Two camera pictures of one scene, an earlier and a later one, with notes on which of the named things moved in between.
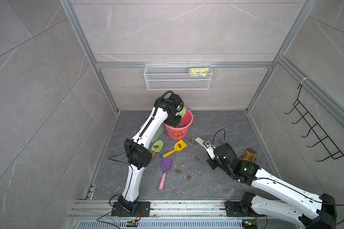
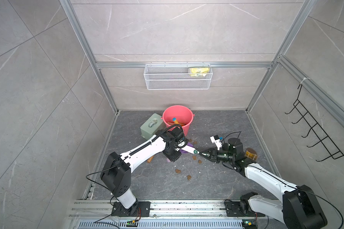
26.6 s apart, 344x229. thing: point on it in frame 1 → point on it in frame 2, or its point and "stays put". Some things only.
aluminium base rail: [91, 214] stays put
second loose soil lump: [195, 142] stays put
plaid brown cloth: [250, 155] stays put
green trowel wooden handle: [183, 113] → [180, 124]
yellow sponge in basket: [195, 71] stays put
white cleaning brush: [200, 140] → [188, 149]
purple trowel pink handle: [166, 165] → [188, 148]
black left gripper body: [174, 121] → [173, 155]
